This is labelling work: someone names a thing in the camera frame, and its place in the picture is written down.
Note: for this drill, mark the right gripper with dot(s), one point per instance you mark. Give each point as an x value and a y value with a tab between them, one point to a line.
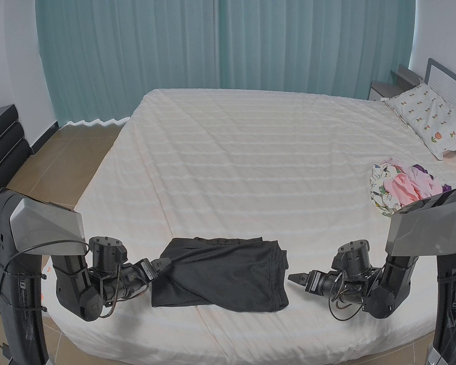
321	283

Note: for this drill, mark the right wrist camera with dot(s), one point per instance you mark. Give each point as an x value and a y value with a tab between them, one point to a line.
338	261

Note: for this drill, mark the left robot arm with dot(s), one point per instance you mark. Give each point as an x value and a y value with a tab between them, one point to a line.
22	299

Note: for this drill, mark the bed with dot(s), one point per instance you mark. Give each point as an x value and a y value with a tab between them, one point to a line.
269	158

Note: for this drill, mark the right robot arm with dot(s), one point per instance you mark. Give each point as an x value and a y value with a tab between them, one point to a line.
454	280

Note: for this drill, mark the grey white bedside table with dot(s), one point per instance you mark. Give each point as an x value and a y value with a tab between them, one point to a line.
382	89

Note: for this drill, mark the black chest of drawers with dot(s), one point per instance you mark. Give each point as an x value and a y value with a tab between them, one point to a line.
3	146

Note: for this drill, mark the blue-green curtain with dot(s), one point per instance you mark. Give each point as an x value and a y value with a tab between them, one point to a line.
155	51

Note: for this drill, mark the pink garment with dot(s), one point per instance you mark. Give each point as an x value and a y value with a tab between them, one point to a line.
406	188

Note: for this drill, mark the black T-shirt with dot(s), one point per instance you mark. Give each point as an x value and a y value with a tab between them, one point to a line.
231	280

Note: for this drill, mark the purple garment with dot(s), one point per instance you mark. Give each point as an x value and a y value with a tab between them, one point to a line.
420	170

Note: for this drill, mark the white printed pillow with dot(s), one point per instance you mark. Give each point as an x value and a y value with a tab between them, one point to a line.
429	116

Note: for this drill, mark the white printed garment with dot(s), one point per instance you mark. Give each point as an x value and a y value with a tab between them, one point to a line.
382	196

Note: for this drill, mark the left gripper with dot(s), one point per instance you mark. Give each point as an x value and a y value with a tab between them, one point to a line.
142	276

